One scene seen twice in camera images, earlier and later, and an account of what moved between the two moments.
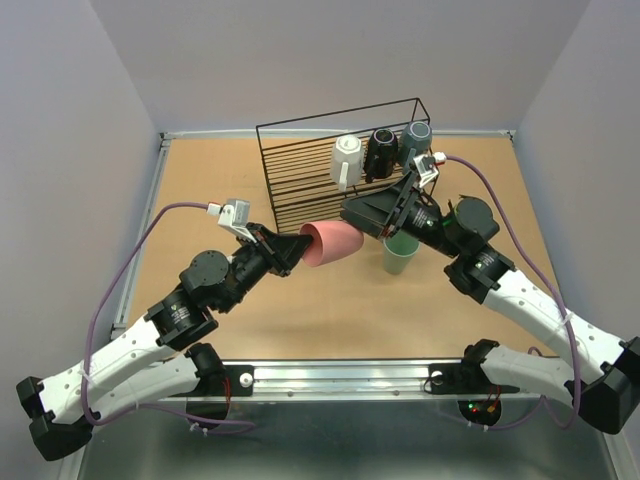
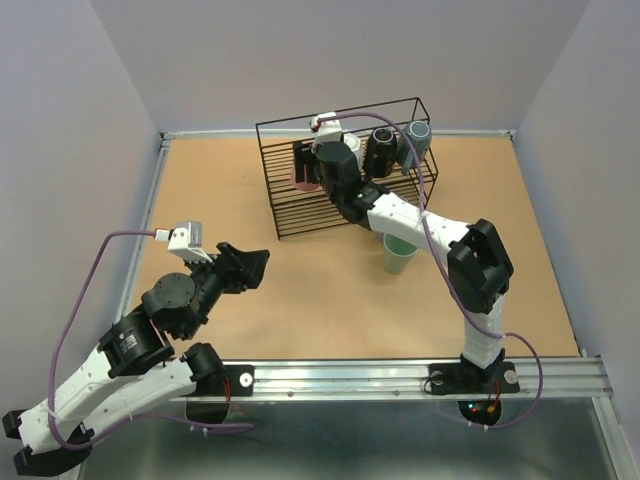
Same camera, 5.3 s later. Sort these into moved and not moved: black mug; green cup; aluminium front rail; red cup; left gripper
Moved: left gripper; red cup
Not moved: black mug; green cup; aluminium front rail
